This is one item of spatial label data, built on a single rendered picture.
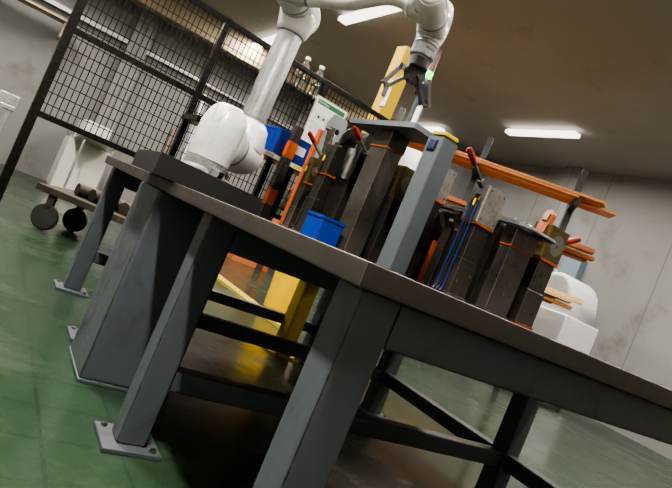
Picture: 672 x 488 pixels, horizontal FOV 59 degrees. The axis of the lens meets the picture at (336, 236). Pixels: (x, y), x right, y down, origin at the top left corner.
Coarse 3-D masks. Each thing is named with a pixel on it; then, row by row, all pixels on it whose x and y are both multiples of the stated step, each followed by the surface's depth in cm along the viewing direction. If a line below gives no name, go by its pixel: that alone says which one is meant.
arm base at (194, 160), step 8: (184, 160) 207; (192, 160) 205; (200, 160) 204; (208, 160) 205; (200, 168) 202; (208, 168) 204; (216, 168) 205; (224, 168) 209; (216, 176) 202; (224, 176) 211
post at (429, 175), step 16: (448, 144) 181; (432, 160) 180; (448, 160) 183; (416, 176) 183; (432, 176) 180; (416, 192) 181; (432, 192) 182; (400, 208) 184; (416, 208) 180; (400, 224) 182; (416, 224) 181; (400, 240) 179; (416, 240) 182; (384, 256) 182; (400, 256) 180; (400, 272) 181
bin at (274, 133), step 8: (272, 128) 302; (280, 128) 297; (272, 136) 300; (280, 136) 297; (288, 136) 300; (272, 144) 298; (280, 144) 299; (304, 144) 308; (280, 152) 299; (296, 152) 306; (304, 152) 309; (296, 160) 307; (304, 160) 310
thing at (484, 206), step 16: (480, 192) 183; (496, 192) 182; (480, 208) 181; (496, 208) 184; (464, 224) 183; (480, 224) 181; (464, 240) 182; (480, 240) 184; (448, 256) 184; (464, 256) 181; (448, 272) 181; (464, 272) 182; (448, 288) 180; (464, 288) 184
